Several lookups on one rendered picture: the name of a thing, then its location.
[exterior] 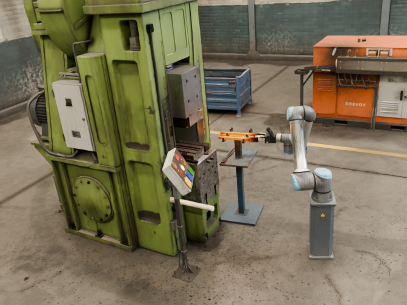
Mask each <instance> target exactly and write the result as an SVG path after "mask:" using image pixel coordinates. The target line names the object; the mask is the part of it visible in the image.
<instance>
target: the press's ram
mask: <svg viewBox="0 0 407 305"><path fill-rule="evenodd" d="M167 78H168V87H169V93H170V102H171V112H172V117H177V118H183V119H186V118H188V117H189V116H191V115H192V114H194V113H195V112H197V111H199V110H200V109H201V108H202V97H201V90H200V77H199V66H197V65H173V69H171V70H167Z"/></svg>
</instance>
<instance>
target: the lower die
mask: <svg viewBox="0 0 407 305"><path fill-rule="evenodd" d="M176 145H183V146H191V147H196V148H200V150H198V149H192V148H184V147H179V146H177V147H176V149H177V150H178V151H179V150H180V151H181V152H180V151H179V153H180V154H181V155H182V151H183V150H184V151H185V152H183V155H184V158H185V159H187V156H188V159H190V160H197V159H198V157H201V156H202V155H203V154H204V147H203V146H197V145H189V144H184V143H176ZM187 151H189V153H188V152H187ZM183 155H182V156H183Z"/></svg>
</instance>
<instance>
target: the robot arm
mask: <svg viewBox="0 0 407 305"><path fill-rule="evenodd" d="M286 118H287V120H289V122H290V129H291V134H276V135H274V134H273V132H272V130H271V129H270V127H268V128H266V130H267V131H268V133H263V134H264V136H255V137H258V139H259V141H261V140H262V139H264V138H265V143H266V142H268V143H276V142H277V143H283V153H284V155H286V156H292V155H293V157H294V167H295V170H294V171H293V174H291V184H292V186H293V189H294V190H295V191H305V190H312V189H313V192H312V194H311V199H312V200H313V201H315V202H317V203H329V202H331V201H332V200H333V194H332V191H331V182H332V174H331V171H330V170H328V169H326V168H316V169H315V170H314V172H310V170H309V169H308V165H307V159H306V153H307V152H308V139H309V135H310V132H311V127H312V124H313V121H315V119H316V112H315V111H314V110H313V109H312V108H311V107H309V106H306V105H303V106H296V107H289V108H288V109H287V114H286ZM302 119H303V120H302ZM302 121H303V122H302Z"/></svg>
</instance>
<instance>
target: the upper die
mask: <svg viewBox="0 0 407 305"><path fill-rule="evenodd" d="M199 120H201V118H200V110H199V111H197V112H195V113H194V114H192V115H191V116H189V117H188V118H186V119H183V118H177V117H173V125H179V126H189V127H190V126H192V125H194V124H195V123H196V122H198V121H199Z"/></svg>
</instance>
